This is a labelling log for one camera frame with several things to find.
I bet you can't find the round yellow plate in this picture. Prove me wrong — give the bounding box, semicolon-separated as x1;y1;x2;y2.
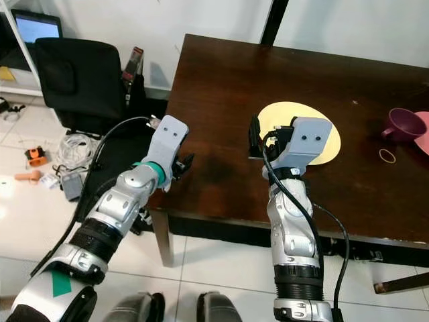
256;101;344;166

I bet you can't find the dark brown wooden table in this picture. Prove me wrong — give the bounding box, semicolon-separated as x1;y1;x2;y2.
151;34;429;269

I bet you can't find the black floor mat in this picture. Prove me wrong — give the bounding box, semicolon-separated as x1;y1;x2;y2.
70;97;170;223

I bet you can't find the tan rubber band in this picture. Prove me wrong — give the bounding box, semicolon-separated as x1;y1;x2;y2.
378;148;398;164

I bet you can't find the yellow item on shelf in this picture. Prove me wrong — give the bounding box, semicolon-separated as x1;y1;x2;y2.
0;65;18;83

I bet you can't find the grey foot pedal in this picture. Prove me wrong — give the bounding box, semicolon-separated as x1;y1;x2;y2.
60;173;85;201

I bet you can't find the red and black phone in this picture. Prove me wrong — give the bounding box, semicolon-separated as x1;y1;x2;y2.
123;46;145;85

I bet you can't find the purple plastic cup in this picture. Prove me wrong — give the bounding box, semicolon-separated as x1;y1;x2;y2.
380;107;428;144

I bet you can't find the white shelf unit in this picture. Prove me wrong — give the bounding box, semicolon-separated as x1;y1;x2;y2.
0;0;42;99

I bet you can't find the orange and black tool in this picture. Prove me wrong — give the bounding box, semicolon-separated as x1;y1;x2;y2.
24;146;48;168

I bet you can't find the white paper tag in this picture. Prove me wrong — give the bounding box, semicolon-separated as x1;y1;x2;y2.
40;174;60;190

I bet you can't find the pink plate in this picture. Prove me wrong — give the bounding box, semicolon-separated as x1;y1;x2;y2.
412;111;429;157

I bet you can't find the black office chair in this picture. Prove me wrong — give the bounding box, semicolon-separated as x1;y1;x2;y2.
34;37;149;133

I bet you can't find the grey right robot leg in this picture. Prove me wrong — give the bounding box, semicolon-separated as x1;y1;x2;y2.
196;290;250;322

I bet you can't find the grey robot leg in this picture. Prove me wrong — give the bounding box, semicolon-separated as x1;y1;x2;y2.
196;290;250;322
106;290;166;322

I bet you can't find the grey left robot leg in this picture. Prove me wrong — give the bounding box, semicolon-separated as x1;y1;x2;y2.
106;290;166;322

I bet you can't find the black laptop with lit screen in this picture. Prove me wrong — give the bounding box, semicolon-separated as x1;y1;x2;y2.
11;9;64;45

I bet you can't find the brown wooden chair leg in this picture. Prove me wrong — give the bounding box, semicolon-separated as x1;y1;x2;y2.
373;270;429;295

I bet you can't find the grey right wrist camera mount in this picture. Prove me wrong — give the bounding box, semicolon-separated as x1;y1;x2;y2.
286;116;334;169

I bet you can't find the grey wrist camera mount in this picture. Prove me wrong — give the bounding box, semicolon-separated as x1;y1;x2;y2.
286;116;334;169
144;114;190;183

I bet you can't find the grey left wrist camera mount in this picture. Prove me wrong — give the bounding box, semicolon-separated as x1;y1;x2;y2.
144;114;190;183

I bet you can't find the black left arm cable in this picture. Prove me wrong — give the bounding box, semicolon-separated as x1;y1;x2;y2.
29;115;156;281

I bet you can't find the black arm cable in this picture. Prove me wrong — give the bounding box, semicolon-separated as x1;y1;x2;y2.
29;115;156;281
261;130;351;317

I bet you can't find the coiled white cable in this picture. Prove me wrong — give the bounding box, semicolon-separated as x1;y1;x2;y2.
56;131;103;170

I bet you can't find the black wall post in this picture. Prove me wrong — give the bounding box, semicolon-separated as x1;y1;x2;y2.
259;0;290;47

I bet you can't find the beige handle piece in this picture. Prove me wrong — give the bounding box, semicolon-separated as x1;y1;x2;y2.
14;170;44;184

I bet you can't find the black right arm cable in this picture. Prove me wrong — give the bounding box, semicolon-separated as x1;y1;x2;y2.
261;130;351;317

